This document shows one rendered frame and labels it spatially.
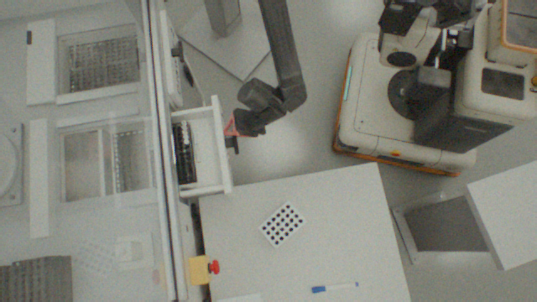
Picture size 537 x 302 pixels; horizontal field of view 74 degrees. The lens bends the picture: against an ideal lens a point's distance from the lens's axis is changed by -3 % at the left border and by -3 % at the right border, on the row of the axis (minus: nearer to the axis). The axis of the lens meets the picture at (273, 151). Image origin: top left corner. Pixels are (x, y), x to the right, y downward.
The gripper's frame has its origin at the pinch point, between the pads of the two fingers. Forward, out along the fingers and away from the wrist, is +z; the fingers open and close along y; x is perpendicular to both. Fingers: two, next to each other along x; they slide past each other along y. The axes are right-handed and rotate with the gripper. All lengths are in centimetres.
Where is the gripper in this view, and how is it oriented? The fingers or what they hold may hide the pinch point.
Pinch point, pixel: (230, 132)
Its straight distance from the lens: 106.1
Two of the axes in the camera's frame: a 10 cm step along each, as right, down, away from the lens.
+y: -6.8, -0.8, -7.3
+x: 1.7, 9.5, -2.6
